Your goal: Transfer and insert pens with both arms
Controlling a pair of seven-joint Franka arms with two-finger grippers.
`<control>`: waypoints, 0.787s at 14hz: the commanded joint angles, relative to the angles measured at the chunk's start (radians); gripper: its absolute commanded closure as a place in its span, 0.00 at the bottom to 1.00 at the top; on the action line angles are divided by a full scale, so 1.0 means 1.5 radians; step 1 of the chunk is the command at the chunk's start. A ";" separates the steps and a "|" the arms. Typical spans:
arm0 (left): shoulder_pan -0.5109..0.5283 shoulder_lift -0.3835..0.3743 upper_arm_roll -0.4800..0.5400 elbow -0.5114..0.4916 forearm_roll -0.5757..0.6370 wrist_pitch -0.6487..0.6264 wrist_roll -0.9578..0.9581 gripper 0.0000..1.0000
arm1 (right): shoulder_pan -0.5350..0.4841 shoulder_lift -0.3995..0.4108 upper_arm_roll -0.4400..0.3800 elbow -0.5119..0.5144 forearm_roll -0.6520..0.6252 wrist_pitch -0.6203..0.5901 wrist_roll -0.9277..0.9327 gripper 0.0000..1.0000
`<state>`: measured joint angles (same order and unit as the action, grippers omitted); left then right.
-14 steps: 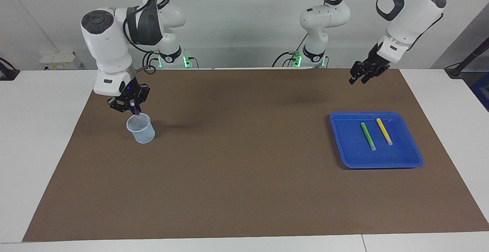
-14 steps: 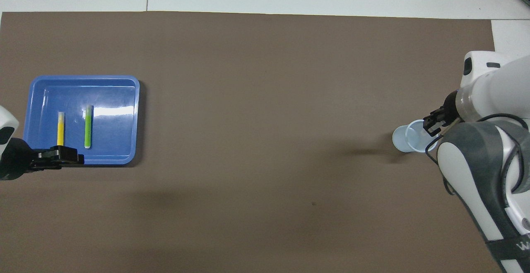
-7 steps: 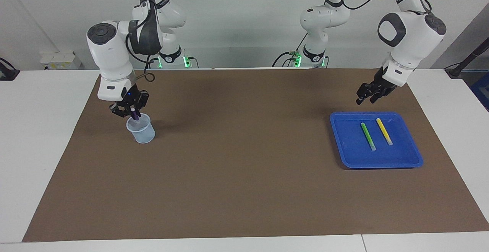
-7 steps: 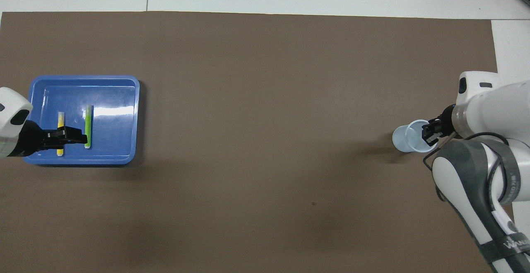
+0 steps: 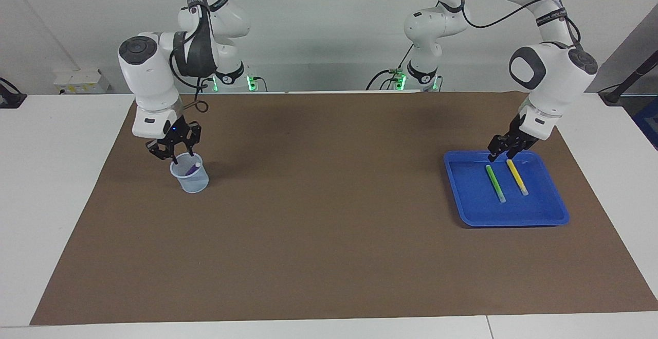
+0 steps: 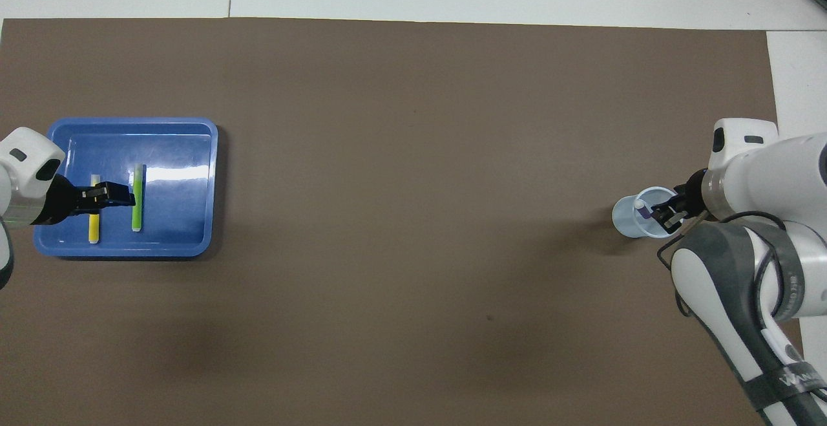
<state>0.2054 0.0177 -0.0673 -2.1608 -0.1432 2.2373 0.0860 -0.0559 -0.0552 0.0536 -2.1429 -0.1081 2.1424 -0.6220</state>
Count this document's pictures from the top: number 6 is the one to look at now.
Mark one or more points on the blue plastic tray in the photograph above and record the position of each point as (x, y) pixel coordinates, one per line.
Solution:
(174, 219)

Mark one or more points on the brown table mat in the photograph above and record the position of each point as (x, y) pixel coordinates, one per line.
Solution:
(413, 154)

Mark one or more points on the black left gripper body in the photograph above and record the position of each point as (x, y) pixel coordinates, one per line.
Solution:
(59, 201)

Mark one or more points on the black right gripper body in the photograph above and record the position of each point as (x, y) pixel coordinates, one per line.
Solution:
(692, 196)

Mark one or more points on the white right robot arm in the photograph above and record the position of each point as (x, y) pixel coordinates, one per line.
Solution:
(775, 251)

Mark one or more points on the translucent plastic cup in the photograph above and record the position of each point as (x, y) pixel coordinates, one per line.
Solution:
(630, 222)

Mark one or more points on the yellow pen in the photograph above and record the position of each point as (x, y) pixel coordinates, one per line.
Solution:
(94, 229)

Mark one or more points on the green pen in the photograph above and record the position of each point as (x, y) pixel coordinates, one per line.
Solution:
(137, 216)

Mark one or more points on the purple pen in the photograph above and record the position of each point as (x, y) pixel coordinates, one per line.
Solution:
(643, 209)

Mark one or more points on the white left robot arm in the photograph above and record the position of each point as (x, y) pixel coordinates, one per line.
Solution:
(26, 167)

